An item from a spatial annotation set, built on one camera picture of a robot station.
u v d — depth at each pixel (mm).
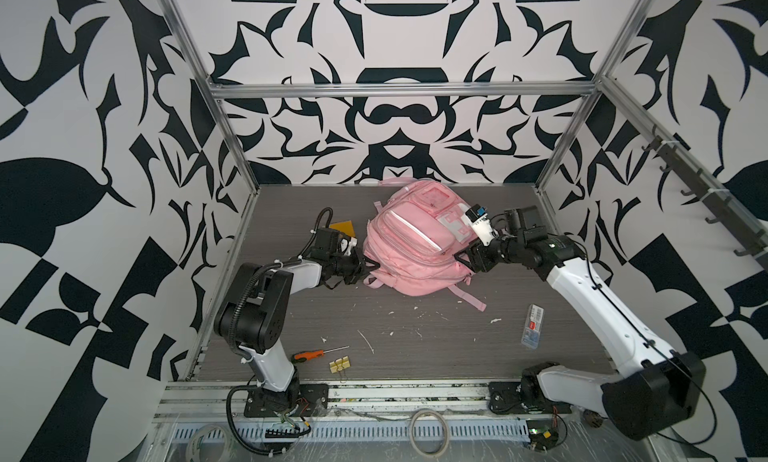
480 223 687
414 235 882
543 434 712
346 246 813
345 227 1051
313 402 738
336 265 799
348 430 712
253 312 482
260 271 481
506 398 743
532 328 848
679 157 648
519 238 585
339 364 781
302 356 793
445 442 677
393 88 959
